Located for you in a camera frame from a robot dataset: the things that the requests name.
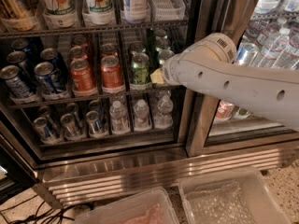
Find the front right blue can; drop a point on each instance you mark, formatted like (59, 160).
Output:
(49, 78)

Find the clear plastic bin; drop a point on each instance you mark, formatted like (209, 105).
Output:
(237, 196)
(149, 207)

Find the steel fridge base grille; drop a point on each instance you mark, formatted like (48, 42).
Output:
(96, 179)

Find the water bottle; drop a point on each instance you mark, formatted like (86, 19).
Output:
(163, 115)
(119, 118)
(142, 116)

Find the middle left blue can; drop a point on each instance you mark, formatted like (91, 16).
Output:
(20, 59)

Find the back orange can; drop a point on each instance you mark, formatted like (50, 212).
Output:
(80, 40)

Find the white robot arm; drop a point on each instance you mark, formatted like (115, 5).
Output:
(207, 66)

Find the front right orange can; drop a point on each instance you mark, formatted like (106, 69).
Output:
(111, 72)

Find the back blue can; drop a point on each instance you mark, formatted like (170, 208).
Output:
(23, 44)

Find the bottom left slim can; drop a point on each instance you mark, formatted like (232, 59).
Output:
(45, 129)

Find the gold can top shelf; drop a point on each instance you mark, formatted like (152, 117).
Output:
(16, 9)

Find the slim can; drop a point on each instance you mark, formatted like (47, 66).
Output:
(71, 126)
(45, 129)
(94, 122)

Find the orange can behind glass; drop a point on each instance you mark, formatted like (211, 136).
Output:
(224, 110)

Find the bottom middle slim can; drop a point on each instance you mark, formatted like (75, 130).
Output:
(71, 126)

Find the bottom right slim can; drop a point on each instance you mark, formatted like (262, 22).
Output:
(94, 122)

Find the left clear plastic bin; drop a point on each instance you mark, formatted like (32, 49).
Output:
(149, 207)

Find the front left orange can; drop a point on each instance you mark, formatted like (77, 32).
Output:
(82, 75)

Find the middle water bottle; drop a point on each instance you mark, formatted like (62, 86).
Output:
(142, 116)

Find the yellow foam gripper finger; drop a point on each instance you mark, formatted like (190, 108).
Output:
(157, 76)

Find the silver blue can behind glass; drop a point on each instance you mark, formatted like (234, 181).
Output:
(246, 54)

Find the steel fridge door frame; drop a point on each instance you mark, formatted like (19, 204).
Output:
(230, 17)

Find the green can behind glass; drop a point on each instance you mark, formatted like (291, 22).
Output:
(242, 113)

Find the middle right orange can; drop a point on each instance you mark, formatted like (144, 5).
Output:
(109, 49)

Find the right water bottle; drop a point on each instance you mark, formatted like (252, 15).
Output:
(163, 115)

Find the empty white shelf tray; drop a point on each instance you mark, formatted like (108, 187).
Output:
(167, 10)

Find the middle left orange can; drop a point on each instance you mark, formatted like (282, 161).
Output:
(78, 52)

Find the left water bottle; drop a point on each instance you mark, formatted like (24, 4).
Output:
(119, 118)

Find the front left blue can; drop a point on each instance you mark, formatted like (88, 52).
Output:
(16, 82)

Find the middle right blue can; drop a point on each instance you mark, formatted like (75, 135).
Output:
(53, 56)

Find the right clear plastic bin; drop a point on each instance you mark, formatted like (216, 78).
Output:
(237, 196)

